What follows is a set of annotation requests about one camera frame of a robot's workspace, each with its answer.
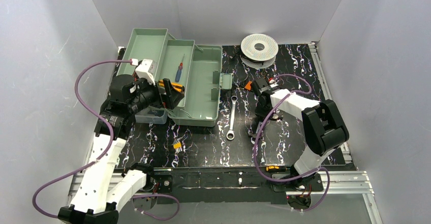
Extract orange utility knife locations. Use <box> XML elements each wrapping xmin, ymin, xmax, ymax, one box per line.
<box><xmin>158</xmin><ymin>80</ymin><xmax>185</xmax><ymax>93</ymax></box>

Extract red black utility knife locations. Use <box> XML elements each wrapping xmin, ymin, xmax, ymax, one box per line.
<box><xmin>244</xmin><ymin>81</ymin><xmax>252</xmax><ymax>91</ymax></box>

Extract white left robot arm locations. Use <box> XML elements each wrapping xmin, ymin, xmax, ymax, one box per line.
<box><xmin>57</xmin><ymin>74</ymin><xmax>184</xmax><ymax>223</ymax></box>

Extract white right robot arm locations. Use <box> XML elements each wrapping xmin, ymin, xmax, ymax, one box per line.
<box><xmin>251</xmin><ymin>78</ymin><xmax>350</xmax><ymax>183</ymax></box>

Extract white filament spool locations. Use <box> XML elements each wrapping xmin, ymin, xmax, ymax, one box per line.
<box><xmin>239</xmin><ymin>34</ymin><xmax>279</xmax><ymax>70</ymax></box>

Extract small yellow bit holder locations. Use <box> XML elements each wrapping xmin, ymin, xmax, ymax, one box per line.
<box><xmin>173</xmin><ymin>141</ymin><xmax>183</xmax><ymax>153</ymax></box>

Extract black marbled table mat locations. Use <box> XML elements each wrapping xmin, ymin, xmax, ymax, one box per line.
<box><xmin>116</xmin><ymin>44</ymin><xmax>327</xmax><ymax>170</ymax></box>

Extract silver combination wrench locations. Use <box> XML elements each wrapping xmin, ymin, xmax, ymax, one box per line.
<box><xmin>226</xmin><ymin>95</ymin><xmax>237</xmax><ymax>141</ymax></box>

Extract yellow black screwdriver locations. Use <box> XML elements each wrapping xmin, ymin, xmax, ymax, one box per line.
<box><xmin>265</xmin><ymin>165</ymin><xmax>288</xmax><ymax>173</ymax></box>

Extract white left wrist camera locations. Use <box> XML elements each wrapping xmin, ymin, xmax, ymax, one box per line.
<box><xmin>130</xmin><ymin>58</ymin><xmax>158</xmax><ymax>85</ymax></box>

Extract red handled pliers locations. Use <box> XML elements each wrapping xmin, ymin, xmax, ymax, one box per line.
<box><xmin>269</xmin><ymin>110</ymin><xmax>284</xmax><ymax>121</ymax></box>

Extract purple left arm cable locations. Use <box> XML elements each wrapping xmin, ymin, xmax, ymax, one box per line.
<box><xmin>32</xmin><ymin>59</ymin><xmax>181</xmax><ymax>222</ymax></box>

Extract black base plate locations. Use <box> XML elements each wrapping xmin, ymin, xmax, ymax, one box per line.
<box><xmin>145</xmin><ymin>167</ymin><xmax>324</xmax><ymax>204</ymax></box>

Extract aluminium frame rail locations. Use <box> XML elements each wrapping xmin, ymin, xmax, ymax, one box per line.
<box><xmin>63</xmin><ymin>171</ymin><xmax>383</xmax><ymax>224</ymax></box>

